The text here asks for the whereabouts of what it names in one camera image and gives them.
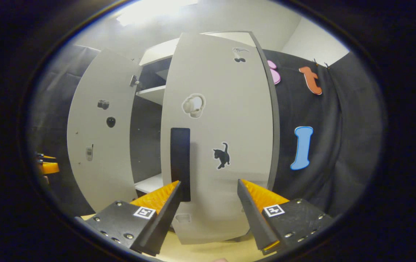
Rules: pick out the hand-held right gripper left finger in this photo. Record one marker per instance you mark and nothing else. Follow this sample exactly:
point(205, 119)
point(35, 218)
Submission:
point(164, 218)

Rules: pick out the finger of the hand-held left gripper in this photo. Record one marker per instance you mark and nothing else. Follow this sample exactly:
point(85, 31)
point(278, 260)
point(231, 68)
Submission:
point(49, 168)
point(46, 157)

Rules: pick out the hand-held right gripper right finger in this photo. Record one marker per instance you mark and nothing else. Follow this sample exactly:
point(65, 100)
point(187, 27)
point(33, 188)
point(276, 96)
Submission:
point(257, 218)

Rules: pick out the white cabinet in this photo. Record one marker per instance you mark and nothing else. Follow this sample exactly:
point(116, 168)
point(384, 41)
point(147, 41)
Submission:
point(144, 138)

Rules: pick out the white cabinet shelf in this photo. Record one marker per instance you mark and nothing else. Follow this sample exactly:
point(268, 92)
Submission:
point(153, 94)

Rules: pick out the white cabinet drawer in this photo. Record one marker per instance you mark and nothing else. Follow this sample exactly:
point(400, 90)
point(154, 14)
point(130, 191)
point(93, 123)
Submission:
point(157, 52)

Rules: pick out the black backdrop cloth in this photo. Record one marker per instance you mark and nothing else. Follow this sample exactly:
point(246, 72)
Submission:
point(346, 145)

